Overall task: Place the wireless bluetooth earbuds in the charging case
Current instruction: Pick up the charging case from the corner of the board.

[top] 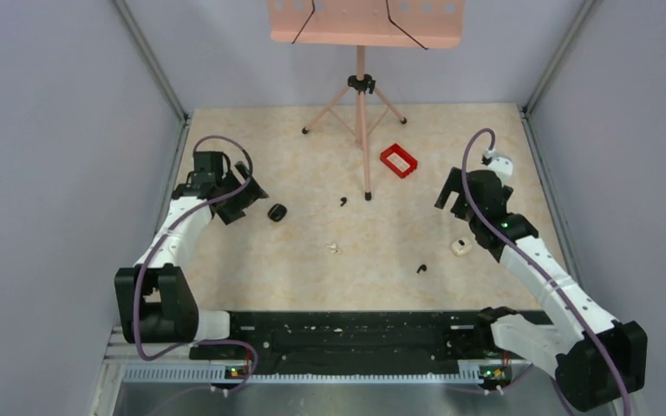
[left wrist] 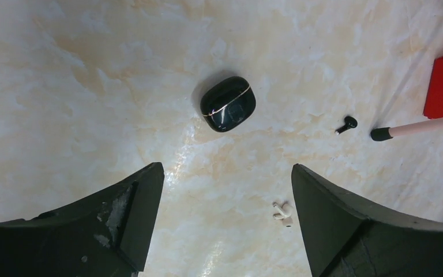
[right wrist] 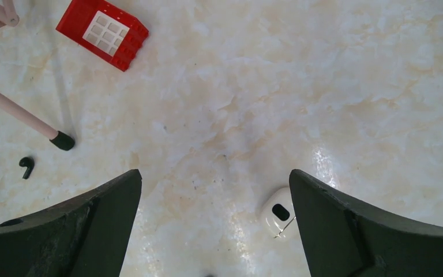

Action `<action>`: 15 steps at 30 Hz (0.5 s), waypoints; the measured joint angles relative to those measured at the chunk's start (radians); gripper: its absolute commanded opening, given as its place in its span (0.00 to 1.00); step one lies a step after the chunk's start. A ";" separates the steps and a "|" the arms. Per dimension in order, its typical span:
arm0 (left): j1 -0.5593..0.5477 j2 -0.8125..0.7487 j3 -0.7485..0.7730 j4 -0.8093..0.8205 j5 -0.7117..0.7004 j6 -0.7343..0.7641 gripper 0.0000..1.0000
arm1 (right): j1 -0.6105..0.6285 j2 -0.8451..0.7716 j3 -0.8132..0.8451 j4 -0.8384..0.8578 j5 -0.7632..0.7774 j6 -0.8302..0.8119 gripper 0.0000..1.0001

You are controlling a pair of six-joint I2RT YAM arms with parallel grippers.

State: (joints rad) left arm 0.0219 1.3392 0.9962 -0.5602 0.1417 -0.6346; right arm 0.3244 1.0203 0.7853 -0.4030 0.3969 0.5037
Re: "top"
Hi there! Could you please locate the beige earbud charging case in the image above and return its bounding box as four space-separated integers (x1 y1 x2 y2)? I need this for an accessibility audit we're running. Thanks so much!
450 237 473 257

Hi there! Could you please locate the red plastic box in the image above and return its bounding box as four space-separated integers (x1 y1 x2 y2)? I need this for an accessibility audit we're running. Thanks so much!
380 143 418 179

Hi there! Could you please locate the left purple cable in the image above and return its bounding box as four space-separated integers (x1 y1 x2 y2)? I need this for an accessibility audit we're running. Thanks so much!
132 135 259 397

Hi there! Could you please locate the black earbud charging case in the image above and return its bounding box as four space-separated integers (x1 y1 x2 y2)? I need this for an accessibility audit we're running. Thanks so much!
267 204 288 223

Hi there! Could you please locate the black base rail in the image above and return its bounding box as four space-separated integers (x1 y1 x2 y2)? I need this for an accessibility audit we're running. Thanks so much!
189 310 518 376

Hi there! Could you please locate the pink music stand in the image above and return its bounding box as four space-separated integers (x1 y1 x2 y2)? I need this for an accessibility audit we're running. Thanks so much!
266 0 466 201

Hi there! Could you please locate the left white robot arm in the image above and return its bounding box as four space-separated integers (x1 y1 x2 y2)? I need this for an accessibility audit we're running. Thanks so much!
114 151 268 359

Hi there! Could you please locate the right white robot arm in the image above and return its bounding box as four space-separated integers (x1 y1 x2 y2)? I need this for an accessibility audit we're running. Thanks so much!
434 156 648 414

